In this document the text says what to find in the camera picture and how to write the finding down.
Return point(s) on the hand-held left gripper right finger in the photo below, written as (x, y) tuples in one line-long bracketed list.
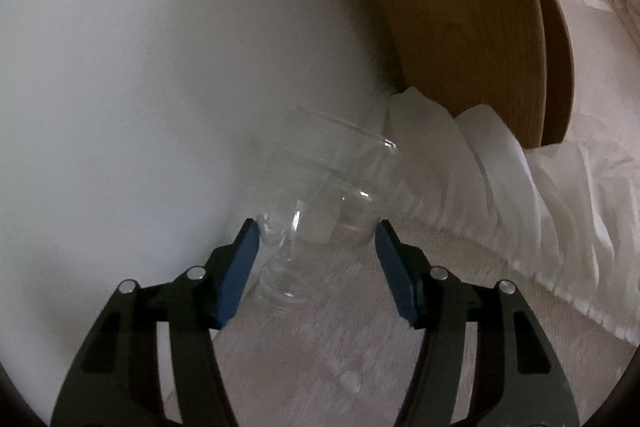
[(397, 274)]

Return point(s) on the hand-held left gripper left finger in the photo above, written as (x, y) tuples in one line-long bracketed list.
[(237, 274)]

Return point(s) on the clear glass cup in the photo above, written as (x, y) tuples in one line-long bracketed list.
[(320, 197)]

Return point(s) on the white lace bed cover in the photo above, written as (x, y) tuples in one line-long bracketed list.
[(500, 187)]

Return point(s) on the brown wooden headboard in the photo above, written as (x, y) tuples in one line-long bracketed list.
[(460, 17)]

